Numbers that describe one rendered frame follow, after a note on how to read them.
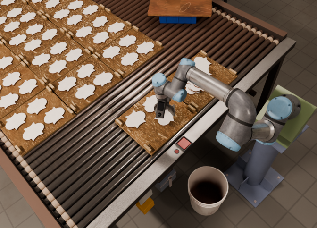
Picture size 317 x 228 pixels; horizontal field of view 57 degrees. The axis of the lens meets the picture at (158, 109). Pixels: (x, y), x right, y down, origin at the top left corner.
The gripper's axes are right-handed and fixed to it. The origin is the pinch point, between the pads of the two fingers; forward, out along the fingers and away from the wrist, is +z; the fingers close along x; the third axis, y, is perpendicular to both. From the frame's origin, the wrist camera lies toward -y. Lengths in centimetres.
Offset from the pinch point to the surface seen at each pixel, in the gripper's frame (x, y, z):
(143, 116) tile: 15.1, 0.4, 5.5
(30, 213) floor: 118, -59, 92
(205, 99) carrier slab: -22.3, 20.3, 9.5
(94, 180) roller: 34, -45, 5
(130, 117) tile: 22.7, -1.8, 5.0
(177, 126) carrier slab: -7.5, -3.3, 7.3
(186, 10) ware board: 1, 97, 3
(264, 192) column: -76, -7, 102
